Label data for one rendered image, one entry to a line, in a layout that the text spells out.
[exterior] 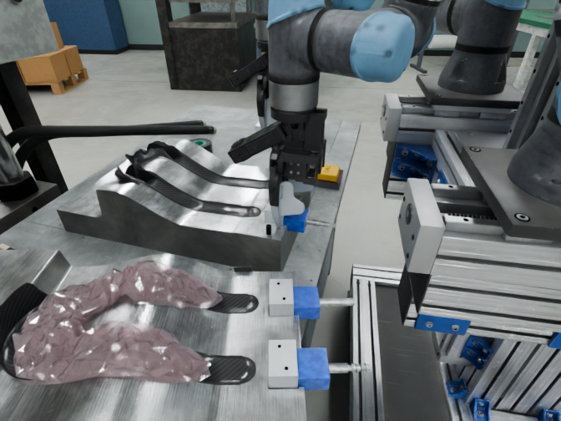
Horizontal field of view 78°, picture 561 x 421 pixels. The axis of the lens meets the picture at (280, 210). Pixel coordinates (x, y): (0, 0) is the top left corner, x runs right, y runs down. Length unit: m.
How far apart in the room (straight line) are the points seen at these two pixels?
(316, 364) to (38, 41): 1.18
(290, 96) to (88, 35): 7.37
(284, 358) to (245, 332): 0.08
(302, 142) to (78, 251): 0.52
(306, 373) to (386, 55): 0.39
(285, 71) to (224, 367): 0.40
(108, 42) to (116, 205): 6.97
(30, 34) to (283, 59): 0.95
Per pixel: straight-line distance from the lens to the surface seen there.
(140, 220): 0.73
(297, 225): 0.64
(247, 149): 0.59
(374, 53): 0.44
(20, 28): 1.31
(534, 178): 0.55
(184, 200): 0.74
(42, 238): 0.91
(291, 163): 0.57
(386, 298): 1.47
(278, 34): 0.50
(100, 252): 0.81
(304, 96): 0.52
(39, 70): 5.37
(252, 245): 0.63
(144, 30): 7.90
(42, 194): 1.13
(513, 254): 0.57
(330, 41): 0.46
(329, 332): 1.59
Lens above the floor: 1.28
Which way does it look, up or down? 35 degrees down
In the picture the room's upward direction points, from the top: straight up
